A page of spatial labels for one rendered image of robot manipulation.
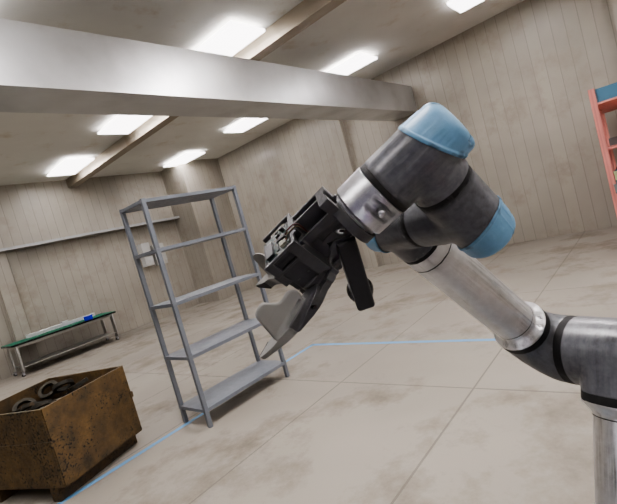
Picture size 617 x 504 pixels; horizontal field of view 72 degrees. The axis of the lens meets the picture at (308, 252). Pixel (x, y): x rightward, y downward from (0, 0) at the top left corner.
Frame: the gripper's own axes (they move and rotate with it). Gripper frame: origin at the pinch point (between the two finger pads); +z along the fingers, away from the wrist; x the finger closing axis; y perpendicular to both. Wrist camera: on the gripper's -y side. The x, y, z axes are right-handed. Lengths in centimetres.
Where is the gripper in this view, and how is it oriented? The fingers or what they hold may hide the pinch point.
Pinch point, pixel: (262, 321)
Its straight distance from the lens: 60.5
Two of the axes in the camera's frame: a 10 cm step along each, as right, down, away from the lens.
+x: 1.3, 5.3, -8.4
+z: -6.8, 6.6, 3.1
